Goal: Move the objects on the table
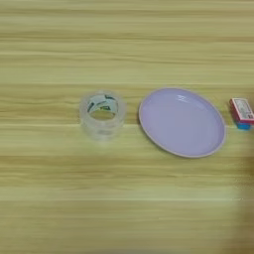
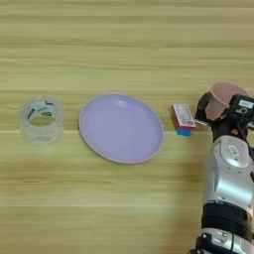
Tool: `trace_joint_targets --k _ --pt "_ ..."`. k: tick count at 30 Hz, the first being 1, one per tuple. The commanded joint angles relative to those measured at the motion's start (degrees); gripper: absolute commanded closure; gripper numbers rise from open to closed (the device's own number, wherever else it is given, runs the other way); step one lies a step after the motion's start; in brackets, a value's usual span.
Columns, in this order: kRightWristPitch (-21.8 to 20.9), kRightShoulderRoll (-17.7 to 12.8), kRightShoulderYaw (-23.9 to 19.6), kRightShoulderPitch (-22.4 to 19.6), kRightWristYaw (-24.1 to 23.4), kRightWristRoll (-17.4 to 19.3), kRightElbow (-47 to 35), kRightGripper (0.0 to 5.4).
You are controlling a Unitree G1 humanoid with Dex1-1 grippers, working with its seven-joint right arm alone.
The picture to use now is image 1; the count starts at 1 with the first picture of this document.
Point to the round purple plate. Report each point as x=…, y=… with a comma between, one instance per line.
x=182, y=124

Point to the small red and blue box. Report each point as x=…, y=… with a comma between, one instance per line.
x=242, y=110

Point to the clear packing tape roll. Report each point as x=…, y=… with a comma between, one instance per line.
x=86, y=125

